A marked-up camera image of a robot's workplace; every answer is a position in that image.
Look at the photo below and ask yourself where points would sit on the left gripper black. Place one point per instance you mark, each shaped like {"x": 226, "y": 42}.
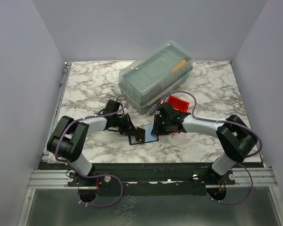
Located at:
{"x": 129, "y": 129}

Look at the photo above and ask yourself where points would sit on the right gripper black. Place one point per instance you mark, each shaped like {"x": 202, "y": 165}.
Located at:
{"x": 156, "y": 129}

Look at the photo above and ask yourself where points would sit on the black card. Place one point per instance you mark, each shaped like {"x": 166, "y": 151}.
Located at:
{"x": 140, "y": 135}

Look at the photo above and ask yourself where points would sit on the black card holder wallet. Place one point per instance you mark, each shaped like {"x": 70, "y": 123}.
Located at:
{"x": 147, "y": 138}

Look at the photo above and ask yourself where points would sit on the red plastic bin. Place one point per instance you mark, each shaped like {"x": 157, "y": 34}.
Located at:
{"x": 178, "y": 104}

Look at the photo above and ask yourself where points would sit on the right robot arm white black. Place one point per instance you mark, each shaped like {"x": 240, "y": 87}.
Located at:
{"x": 235, "y": 137}

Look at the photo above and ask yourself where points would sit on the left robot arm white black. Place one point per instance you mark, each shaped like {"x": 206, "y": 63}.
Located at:
{"x": 68, "y": 138}

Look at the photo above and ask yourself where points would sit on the blue red screwdriver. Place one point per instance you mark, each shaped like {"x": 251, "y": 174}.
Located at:
{"x": 155, "y": 108}

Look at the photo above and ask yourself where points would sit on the clear plastic storage box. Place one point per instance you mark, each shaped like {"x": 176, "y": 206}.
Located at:
{"x": 147, "y": 80}

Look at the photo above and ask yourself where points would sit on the orange tool inside box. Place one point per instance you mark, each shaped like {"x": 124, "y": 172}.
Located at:
{"x": 183, "y": 62}

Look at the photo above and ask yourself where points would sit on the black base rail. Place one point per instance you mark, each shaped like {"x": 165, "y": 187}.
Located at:
{"x": 145, "y": 179}

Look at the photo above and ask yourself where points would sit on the aluminium frame rail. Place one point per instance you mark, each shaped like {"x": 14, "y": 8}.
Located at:
{"x": 48, "y": 179}

